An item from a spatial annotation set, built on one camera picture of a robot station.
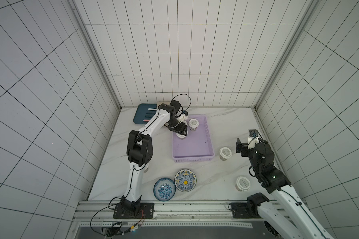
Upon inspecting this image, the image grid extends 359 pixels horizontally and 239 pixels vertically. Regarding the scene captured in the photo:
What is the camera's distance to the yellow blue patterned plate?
798 millimetres

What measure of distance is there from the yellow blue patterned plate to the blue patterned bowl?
0.10 ft

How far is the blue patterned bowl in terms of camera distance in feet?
2.51
